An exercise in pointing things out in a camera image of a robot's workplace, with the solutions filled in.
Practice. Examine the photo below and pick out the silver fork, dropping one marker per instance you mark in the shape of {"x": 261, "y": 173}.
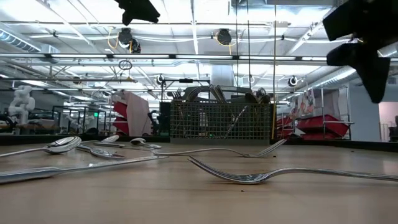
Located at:
{"x": 252, "y": 155}
{"x": 248, "y": 179}
{"x": 177, "y": 95}
{"x": 194, "y": 91}

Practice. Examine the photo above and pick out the colourful hanging bags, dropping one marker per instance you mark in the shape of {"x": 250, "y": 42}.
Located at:
{"x": 306, "y": 102}

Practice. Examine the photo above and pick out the large silver spoon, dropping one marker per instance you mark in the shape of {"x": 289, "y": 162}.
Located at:
{"x": 63, "y": 144}

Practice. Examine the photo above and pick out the grey metal shelf rack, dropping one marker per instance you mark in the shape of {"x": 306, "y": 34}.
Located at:
{"x": 322, "y": 105}

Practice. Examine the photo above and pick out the person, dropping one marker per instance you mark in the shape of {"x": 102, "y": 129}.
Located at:
{"x": 395, "y": 130}

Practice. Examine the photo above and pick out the black workstation frame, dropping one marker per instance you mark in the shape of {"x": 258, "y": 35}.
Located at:
{"x": 71, "y": 107}

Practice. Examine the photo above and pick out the pink cover cloth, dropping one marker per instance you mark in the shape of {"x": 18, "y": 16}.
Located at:
{"x": 136, "y": 115}

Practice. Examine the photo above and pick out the black overhead bar stand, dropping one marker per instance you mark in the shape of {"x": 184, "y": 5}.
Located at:
{"x": 186, "y": 81}

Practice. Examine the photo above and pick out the grey mesh silverware basket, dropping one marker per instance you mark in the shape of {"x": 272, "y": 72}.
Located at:
{"x": 217, "y": 124}

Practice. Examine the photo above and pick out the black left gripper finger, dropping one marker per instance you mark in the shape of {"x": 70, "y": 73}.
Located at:
{"x": 140, "y": 11}

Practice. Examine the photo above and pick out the red plastic storage bin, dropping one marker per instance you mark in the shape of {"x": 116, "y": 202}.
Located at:
{"x": 121, "y": 126}
{"x": 320, "y": 136}
{"x": 323, "y": 124}
{"x": 119, "y": 109}
{"x": 284, "y": 127}

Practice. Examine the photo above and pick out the silver ventilation duct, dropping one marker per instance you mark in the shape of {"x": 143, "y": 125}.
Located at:
{"x": 335, "y": 77}

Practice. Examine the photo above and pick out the black aluminium table frame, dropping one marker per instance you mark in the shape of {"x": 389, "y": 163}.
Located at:
{"x": 31, "y": 139}

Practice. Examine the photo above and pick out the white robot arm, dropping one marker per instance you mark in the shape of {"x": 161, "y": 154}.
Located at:
{"x": 21, "y": 102}

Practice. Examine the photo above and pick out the white round column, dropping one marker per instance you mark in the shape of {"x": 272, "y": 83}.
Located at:
{"x": 222, "y": 74}

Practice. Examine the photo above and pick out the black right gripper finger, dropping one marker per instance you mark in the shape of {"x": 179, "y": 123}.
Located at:
{"x": 351, "y": 21}
{"x": 373, "y": 68}

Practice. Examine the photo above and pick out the black equipment cabinet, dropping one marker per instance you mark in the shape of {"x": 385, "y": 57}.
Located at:
{"x": 164, "y": 118}

